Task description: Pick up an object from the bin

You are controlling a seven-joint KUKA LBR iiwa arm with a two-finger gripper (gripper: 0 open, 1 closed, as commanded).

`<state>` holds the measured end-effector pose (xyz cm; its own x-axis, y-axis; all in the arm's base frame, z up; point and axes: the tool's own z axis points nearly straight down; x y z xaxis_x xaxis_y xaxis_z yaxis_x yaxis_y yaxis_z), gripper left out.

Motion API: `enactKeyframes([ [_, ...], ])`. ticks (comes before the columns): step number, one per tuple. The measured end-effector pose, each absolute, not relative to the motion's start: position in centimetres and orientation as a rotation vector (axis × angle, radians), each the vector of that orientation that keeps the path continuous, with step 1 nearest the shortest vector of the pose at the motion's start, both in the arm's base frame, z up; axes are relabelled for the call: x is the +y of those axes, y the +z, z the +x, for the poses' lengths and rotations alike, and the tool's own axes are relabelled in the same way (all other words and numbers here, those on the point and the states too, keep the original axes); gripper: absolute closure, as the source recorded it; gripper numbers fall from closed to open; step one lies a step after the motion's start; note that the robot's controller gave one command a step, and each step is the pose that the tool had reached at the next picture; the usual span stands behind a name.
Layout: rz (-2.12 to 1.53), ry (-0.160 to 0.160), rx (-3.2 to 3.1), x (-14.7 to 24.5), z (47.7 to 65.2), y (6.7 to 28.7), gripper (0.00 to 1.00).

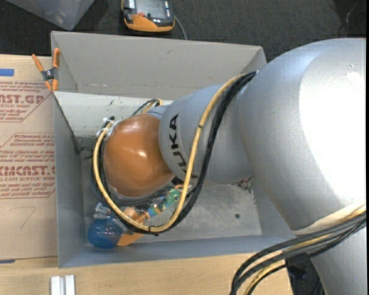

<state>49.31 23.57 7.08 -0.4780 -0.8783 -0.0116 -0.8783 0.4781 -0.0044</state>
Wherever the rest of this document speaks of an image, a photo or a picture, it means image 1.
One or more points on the brown cardboard board red print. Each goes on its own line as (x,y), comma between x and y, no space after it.
(24,220)

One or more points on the orange oblong block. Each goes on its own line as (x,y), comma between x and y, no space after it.
(127,240)

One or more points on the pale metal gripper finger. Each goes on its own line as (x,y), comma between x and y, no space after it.
(101,208)
(104,216)

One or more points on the blue ball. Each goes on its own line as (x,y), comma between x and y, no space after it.
(100,237)

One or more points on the grey metal bin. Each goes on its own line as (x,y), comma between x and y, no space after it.
(160,63)

